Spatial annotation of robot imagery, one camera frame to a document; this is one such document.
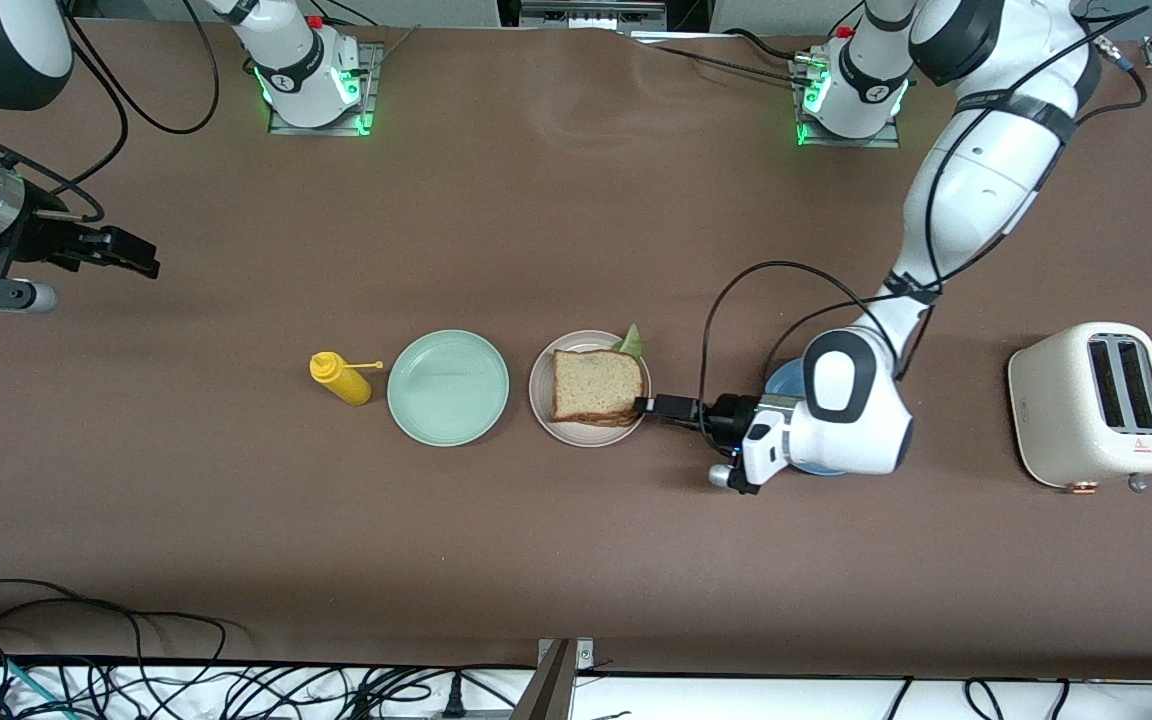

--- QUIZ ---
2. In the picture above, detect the brown bread slice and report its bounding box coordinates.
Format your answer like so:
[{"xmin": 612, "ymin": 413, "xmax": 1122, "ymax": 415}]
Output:
[
  {"xmin": 549, "ymin": 410, "xmax": 642, "ymax": 430},
  {"xmin": 550, "ymin": 348, "xmax": 646, "ymax": 422}
]

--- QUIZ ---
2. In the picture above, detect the yellow mustard squeeze bottle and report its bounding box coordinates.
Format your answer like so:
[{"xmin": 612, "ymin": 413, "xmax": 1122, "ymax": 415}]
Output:
[{"xmin": 309, "ymin": 351, "xmax": 385, "ymax": 407}]

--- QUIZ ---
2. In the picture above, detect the black base power cable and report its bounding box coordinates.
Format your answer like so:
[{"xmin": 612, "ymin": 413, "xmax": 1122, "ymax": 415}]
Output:
[{"xmin": 631, "ymin": 28, "xmax": 817, "ymax": 86}]

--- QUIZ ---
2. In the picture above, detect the grey metal camera post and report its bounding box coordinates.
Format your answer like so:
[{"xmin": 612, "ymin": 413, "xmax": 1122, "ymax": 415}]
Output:
[{"xmin": 513, "ymin": 637, "xmax": 597, "ymax": 720}]

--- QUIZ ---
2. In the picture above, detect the grey electronics box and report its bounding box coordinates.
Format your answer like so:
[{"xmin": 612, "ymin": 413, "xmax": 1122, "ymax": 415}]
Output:
[{"xmin": 496, "ymin": 0, "xmax": 672, "ymax": 33}]

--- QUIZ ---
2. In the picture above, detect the beige plate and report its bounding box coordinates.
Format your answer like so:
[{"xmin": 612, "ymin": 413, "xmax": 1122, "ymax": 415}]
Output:
[{"xmin": 528, "ymin": 329, "xmax": 653, "ymax": 448}]

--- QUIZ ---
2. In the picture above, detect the cream white toaster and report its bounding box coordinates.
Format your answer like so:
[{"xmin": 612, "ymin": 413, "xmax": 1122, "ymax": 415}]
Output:
[{"xmin": 1007, "ymin": 321, "xmax": 1152, "ymax": 496}]

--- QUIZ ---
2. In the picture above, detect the black hanging cable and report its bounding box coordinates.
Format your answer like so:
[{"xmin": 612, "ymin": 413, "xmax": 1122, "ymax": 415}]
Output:
[
  {"xmin": 871, "ymin": 678, "xmax": 915, "ymax": 720},
  {"xmin": 964, "ymin": 678, "xmax": 1009, "ymax": 720}
]

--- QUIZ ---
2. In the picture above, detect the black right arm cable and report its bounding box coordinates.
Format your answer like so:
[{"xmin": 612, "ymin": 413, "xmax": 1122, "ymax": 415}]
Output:
[{"xmin": 0, "ymin": 0, "xmax": 225, "ymax": 226}]

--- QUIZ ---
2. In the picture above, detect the blue plate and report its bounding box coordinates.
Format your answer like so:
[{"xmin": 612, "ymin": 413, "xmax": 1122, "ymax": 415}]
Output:
[{"xmin": 762, "ymin": 357, "xmax": 852, "ymax": 478}]

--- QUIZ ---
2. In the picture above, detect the light green plate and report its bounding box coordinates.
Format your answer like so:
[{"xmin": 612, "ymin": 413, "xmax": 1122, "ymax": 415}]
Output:
[{"xmin": 386, "ymin": 329, "xmax": 511, "ymax": 448}]

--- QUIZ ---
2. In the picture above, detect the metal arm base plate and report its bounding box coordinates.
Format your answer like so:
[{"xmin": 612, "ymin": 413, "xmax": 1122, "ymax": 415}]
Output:
[
  {"xmin": 798, "ymin": 55, "xmax": 902, "ymax": 149},
  {"xmin": 268, "ymin": 40, "xmax": 378, "ymax": 137}
]

